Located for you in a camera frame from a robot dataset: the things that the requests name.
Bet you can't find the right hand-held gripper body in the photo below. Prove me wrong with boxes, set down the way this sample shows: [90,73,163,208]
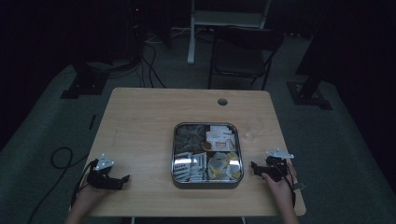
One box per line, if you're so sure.
[262,148,295,183]

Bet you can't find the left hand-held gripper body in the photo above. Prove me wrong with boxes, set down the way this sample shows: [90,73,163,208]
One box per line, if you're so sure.
[86,153,123,191]

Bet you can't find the square metal tray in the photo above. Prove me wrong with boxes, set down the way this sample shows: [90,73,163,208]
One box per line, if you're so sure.
[170,121,245,189]

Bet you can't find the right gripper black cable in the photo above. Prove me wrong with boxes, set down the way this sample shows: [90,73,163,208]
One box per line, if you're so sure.
[282,173,297,209]

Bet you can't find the black floor cables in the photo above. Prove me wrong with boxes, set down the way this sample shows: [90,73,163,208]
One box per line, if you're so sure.
[136,39,167,90]

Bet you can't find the black folding chair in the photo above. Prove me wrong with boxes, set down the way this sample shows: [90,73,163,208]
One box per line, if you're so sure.
[207,26,285,91]

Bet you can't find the pile of yellow white tea bags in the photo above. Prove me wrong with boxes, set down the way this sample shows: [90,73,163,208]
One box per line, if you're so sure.
[206,150,243,181]

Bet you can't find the black stand base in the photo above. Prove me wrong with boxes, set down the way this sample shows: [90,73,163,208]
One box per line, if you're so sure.
[286,79,333,111]
[60,61,110,100]

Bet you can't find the pile of dark tea sachets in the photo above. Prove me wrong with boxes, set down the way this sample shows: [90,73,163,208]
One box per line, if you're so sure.
[174,124,207,153]

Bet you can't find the pile of white paper sachets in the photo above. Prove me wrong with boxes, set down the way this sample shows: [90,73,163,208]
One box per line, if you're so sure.
[205,124,239,153]

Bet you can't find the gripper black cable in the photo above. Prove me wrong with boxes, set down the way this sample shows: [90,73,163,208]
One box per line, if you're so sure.
[282,173,297,209]
[27,147,98,224]

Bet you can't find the white desk frame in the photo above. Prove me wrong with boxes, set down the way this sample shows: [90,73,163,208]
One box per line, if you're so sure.
[187,0,273,65]

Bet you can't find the person's left hand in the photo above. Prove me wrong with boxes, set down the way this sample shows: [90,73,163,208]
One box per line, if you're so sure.
[73,182,110,217]

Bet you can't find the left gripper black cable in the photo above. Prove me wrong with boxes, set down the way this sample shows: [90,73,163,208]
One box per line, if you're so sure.
[27,147,98,224]

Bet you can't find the pile of striped white packets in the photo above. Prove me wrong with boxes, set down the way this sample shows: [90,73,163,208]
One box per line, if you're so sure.
[173,151,209,183]

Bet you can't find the person's right hand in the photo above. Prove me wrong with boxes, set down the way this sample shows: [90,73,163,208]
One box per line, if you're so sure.
[261,161,299,213]

